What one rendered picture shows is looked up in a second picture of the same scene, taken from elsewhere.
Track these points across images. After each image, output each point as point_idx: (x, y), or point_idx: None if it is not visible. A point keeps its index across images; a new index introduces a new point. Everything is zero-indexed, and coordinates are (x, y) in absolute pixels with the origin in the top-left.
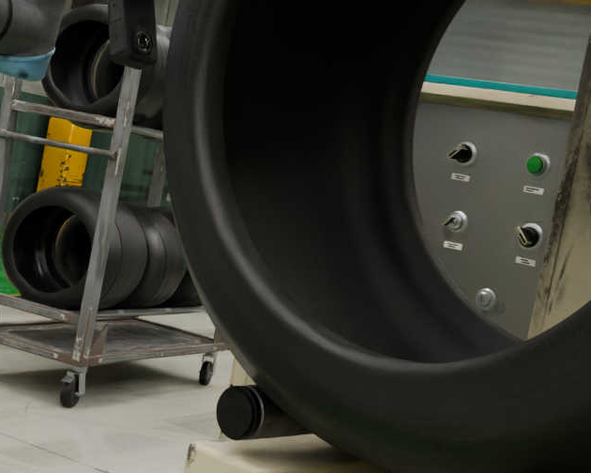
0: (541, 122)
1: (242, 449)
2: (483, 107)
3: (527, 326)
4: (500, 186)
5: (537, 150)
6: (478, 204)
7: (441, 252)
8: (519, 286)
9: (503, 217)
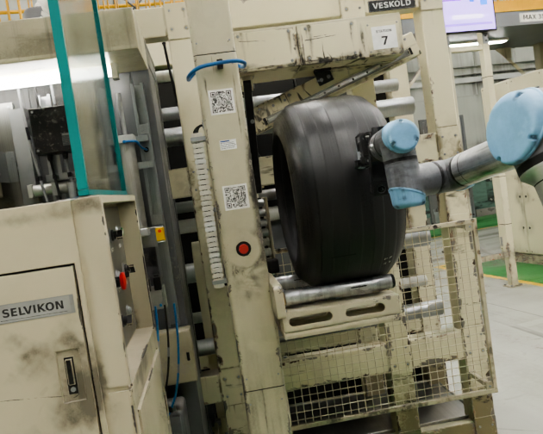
0: (113, 209)
1: (385, 294)
2: (104, 206)
3: (132, 313)
4: (116, 248)
5: (115, 225)
6: (116, 261)
7: (119, 296)
8: (127, 296)
9: (120, 264)
